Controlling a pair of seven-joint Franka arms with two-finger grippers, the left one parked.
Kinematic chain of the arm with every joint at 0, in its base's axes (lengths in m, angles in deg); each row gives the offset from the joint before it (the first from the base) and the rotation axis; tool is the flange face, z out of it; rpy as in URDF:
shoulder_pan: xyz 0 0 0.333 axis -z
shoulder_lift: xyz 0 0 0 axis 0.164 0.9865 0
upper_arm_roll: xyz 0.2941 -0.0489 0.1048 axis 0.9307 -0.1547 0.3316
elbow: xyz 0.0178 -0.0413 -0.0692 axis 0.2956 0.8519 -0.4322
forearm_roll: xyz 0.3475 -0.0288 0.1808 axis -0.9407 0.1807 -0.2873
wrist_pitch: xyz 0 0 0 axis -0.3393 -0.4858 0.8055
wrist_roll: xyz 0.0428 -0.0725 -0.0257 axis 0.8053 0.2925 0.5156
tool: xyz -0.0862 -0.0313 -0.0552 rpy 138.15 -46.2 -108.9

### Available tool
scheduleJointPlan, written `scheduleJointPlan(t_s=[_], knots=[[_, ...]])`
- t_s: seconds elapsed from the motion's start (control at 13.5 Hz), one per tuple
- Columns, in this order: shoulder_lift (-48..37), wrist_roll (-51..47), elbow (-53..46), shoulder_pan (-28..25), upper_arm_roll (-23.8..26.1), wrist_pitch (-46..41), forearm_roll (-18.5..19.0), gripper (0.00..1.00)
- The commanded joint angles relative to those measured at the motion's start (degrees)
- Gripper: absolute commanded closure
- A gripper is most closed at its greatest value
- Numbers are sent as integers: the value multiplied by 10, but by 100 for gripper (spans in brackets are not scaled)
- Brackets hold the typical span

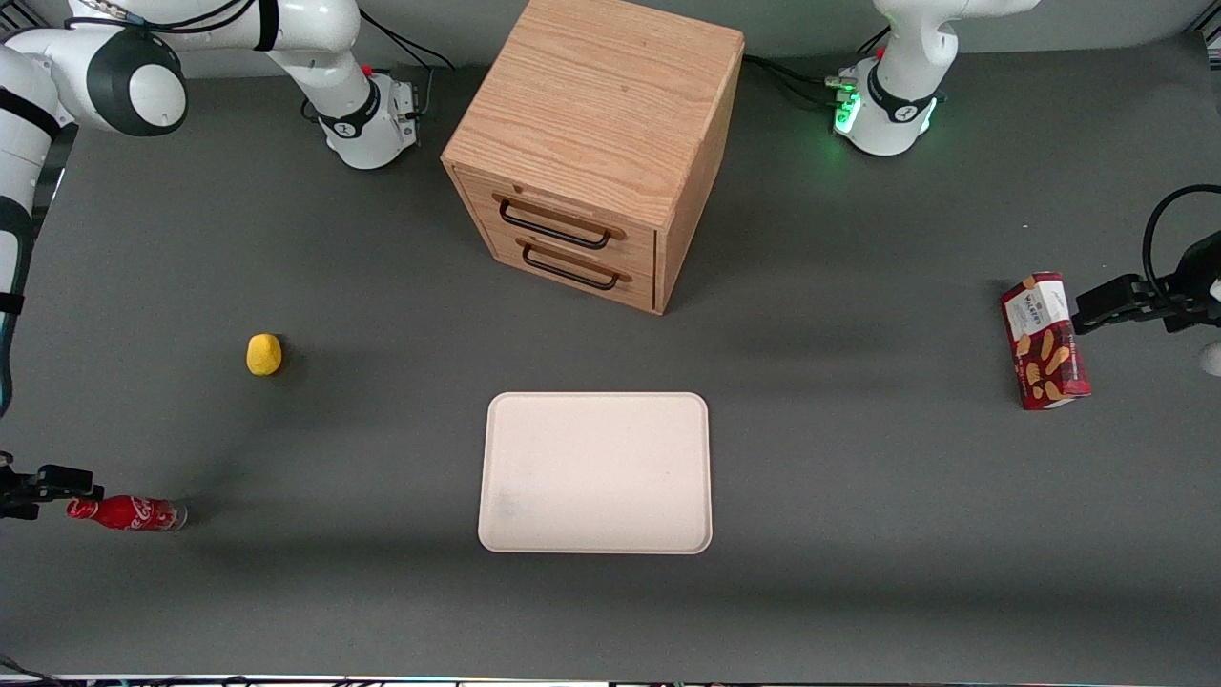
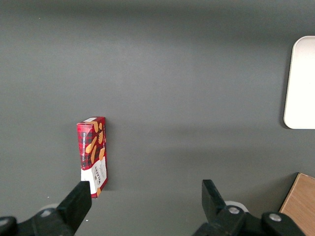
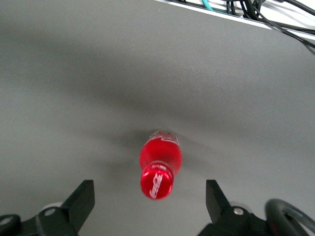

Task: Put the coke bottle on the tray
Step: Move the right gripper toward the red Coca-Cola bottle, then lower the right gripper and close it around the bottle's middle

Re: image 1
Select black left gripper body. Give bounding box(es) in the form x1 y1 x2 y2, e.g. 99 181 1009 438
1149 232 1221 335

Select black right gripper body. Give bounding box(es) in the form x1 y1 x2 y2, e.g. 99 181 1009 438
0 456 44 521

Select red coke bottle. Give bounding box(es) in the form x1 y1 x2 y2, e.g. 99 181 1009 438
67 494 189 532

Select cream plastic tray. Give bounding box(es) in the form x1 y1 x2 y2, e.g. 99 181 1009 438
477 391 714 555

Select red tartan shortbread box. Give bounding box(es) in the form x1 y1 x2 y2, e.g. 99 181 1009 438
1000 272 1092 411

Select wooden drawer front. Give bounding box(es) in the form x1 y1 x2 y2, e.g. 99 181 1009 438
482 224 659 314
454 167 659 273

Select wooden drawer cabinet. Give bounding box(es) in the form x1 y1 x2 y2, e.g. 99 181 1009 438
441 0 747 316

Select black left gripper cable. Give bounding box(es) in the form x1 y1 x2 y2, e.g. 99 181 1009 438
1142 184 1221 297

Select black left arm base cables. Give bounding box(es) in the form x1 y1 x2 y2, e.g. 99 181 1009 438
742 27 893 108

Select black arm base cables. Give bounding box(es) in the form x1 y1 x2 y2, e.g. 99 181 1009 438
742 27 893 108
358 8 457 125

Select black metal drawer handle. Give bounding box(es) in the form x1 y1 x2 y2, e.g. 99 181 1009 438
491 191 629 251
516 239 632 291

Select black right arm base cables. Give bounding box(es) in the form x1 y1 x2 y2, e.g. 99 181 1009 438
358 8 457 125

